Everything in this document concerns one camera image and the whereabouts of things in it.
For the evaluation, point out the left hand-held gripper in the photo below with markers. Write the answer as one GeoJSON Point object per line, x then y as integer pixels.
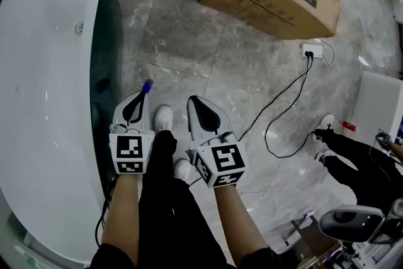
{"type": "Point", "coordinates": [129, 151]}

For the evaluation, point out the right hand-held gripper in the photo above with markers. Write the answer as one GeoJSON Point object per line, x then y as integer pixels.
{"type": "Point", "coordinates": [226, 160]}

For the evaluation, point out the white bathtub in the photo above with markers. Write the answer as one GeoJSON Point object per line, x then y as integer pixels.
{"type": "Point", "coordinates": [41, 104]}

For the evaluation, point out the person's left forearm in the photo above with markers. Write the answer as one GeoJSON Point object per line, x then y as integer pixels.
{"type": "Point", "coordinates": [121, 214]}

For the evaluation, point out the person's right forearm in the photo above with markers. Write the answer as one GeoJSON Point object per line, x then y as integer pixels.
{"type": "Point", "coordinates": [239, 220]}

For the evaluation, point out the person's white shoe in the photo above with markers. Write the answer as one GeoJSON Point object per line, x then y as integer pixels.
{"type": "Point", "coordinates": [163, 119]}
{"type": "Point", "coordinates": [324, 157]}
{"type": "Point", "coordinates": [182, 170]}
{"type": "Point", "coordinates": [325, 124]}

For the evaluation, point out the person's black trousers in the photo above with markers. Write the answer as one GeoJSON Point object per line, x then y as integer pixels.
{"type": "Point", "coordinates": [176, 214]}

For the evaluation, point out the white power strip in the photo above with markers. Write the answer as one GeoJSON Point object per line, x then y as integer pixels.
{"type": "Point", "coordinates": [313, 50]}

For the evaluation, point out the small white blue object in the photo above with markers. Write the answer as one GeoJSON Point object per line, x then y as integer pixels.
{"type": "Point", "coordinates": [308, 214]}

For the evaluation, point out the red and white bottle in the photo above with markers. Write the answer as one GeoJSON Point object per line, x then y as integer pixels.
{"type": "Point", "coordinates": [351, 126]}

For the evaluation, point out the person's black top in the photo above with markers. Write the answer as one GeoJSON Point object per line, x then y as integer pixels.
{"type": "Point", "coordinates": [107, 258]}

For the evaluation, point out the cluttered equipment rack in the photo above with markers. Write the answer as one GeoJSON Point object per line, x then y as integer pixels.
{"type": "Point", "coordinates": [315, 249]}

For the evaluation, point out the white green label tag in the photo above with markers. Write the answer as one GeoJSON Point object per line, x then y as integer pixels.
{"type": "Point", "coordinates": [30, 258]}

